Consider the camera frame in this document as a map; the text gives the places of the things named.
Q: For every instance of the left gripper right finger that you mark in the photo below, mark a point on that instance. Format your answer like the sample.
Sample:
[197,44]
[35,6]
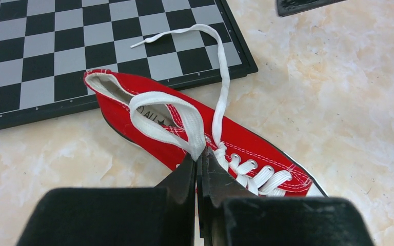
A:
[231,215]

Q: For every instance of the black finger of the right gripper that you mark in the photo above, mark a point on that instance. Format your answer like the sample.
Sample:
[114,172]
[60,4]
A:
[291,7]

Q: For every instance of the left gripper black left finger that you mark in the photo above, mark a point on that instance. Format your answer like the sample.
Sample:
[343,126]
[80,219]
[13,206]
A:
[160,215]

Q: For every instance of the red canvas sneaker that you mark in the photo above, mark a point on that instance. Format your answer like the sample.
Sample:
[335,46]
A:
[169,125]

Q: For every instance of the black grey checkerboard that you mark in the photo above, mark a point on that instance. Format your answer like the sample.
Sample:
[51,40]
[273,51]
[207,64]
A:
[47,46]

